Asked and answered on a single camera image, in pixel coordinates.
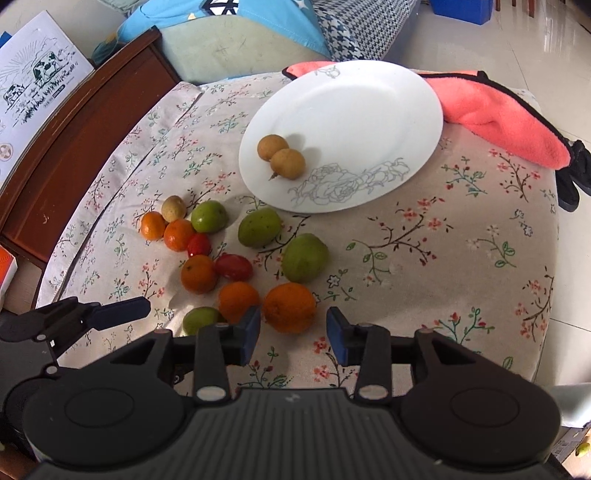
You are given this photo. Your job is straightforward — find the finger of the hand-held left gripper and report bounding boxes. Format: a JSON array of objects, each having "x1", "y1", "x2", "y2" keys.
[
  {"x1": 44, "y1": 322, "x2": 100, "y2": 377},
  {"x1": 18, "y1": 296, "x2": 151, "y2": 333}
]

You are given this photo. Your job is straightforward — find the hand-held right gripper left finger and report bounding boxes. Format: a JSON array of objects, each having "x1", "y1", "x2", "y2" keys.
[{"x1": 111, "y1": 307, "x2": 262, "y2": 401}]

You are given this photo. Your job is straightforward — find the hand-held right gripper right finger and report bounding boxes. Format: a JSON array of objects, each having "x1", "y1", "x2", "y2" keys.
[{"x1": 325, "y1": 307, "x2": 481, "y2": 401}]

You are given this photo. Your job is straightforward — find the small orange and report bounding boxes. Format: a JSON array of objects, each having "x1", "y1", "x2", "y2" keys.
[
  {"x1": 218, "y1": 281, "x2": 260, "y2": 325},
  {"x1": 180, "y1": 254, "x2": 219, "y2": 295},
  {"x1": 163, "y1": 219, "x2": 197, "y2": 253},
  {"x1": 140, "y1": 211, "x2": 168, "y2": 241}
]

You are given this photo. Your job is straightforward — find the large orange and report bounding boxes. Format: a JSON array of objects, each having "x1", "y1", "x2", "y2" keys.
[{"x1": 262, "y1": 282, "x2": 318, "y2": 335}]

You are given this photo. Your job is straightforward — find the red cherry tomato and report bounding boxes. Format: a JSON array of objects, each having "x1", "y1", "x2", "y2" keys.
[
  {"x1": 215, "y1": 253, "x2": 254, "y2": 282},
  {"x1": 187, "y1": 233, "x2": 212, "y2": 258}
]

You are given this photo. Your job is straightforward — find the large green jujube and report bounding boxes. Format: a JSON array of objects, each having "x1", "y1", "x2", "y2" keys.
[{"x1": 281, "y1": 233, "x2": 329, "y2": 284}]

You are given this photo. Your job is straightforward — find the brown longan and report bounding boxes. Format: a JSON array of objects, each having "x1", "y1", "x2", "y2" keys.
[
  {"x1": 161, "y1": 195, "x2": 188, "y2": 222},
  {"x1": 257, "y1": 134, "x2": 289, "y2": 162},
  {"x1": 268, "y1": 148, "x2": 306, "y2": 182}
]

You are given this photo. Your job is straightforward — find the white floral plate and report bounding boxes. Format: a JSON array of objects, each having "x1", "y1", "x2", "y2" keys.
[{"x1": 238, "y1": 60, "x2": 445, "y2": 214}]

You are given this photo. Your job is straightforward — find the orange box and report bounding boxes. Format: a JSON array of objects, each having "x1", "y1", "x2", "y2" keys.
[{"x1": 0, "y1": 244, "x2": 19, "y2": 311}]

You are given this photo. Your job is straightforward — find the floral cloth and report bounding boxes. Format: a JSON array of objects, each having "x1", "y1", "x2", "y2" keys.
[{"x1": 34, "y1": 69, "x2": 561, "y2": 402}]

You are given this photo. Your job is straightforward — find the wooden headboard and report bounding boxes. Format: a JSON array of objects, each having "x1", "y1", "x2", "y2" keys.
[{"x1": 0, "y1": 28, "x2": 182, "y2": 278}]

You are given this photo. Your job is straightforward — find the cow print carton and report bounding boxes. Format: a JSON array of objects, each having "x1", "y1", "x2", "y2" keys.
[{"x1": 0, "y1": 10, "x2": 95, "y2": 185}]

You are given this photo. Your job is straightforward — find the cardboard box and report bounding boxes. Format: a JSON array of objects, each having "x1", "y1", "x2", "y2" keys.
[{"x1": 551, "y1": 427, "x2": 591, "y2": 477}]

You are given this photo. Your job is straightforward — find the pink towel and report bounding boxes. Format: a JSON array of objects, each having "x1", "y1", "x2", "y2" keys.
[{"x1": 281, "y1": 61, "x2": 571, "y2": 168}]

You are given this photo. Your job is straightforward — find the green cushion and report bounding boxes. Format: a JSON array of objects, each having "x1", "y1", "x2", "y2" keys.
[{"x1": 159, "y1": 16, "x2": 334, "y2": 85}]

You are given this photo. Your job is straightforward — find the black cloth item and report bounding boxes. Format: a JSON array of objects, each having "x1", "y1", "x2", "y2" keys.
[{"x1": 556, "y1": 140, "x2": 591, "y2": 213}]

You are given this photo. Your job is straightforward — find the pale green cloth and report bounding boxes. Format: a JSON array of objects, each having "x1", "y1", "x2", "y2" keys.
[{"x1": 106, "y1": 0, "x2": 155, "y2": 13}]

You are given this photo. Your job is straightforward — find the houndstooth cloth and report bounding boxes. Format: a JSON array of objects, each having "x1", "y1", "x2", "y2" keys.
[{"x1": 314, "y1": 0, "x2": 422, "y2": 62}]

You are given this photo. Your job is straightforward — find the blue plastic bin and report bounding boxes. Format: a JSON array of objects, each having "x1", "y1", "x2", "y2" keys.
[{"x1": 429, "y1": 0, "x2": 495, "y2": 27}]

